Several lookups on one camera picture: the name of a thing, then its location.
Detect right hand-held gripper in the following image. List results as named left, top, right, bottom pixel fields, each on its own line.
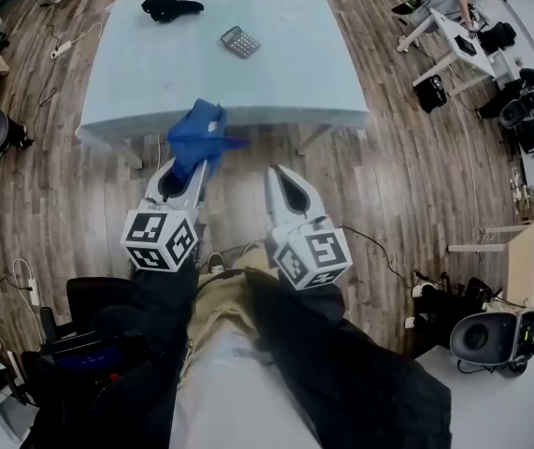
left=265, top=164, right=355, bottom=293

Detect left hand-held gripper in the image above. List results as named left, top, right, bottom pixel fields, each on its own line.
left=120, top=158, right=212, bottom=274

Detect blue cloth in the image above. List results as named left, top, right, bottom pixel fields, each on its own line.
left=166, top=98, right=252, bottom=184

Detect dark grey calculator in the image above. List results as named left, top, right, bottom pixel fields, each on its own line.
left=220, top=25, right=262, bottom=60

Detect person's right forearm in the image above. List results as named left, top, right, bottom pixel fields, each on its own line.
left=247, top=268, right=389, bottom=373

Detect person's left forearm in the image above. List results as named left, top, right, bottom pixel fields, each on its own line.
left=91, top=250, right=200, bottom=359

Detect black bag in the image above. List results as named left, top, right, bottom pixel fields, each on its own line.
left=413, top=75, right=450, bottom=114
left=476, top=21, right=519, bottom=56

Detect black cap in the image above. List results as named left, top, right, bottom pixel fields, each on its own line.
left=140, top=0, right=205, bottom=24

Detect black waist pack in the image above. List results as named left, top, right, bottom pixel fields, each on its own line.
left=36, top=327, right=155, bottom=378

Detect person's torso and legs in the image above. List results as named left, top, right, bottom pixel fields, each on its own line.
left=21, top=243, right=453, bottom=449

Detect wooden desk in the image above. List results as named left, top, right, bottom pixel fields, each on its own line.
left=447, top=220, right=534, bottom=307

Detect black tablet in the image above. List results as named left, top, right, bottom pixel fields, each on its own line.
left=453, top=34, right=478, bottom=58

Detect white desk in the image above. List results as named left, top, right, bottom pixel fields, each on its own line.
left=411, top=7, right=499, bottom=100

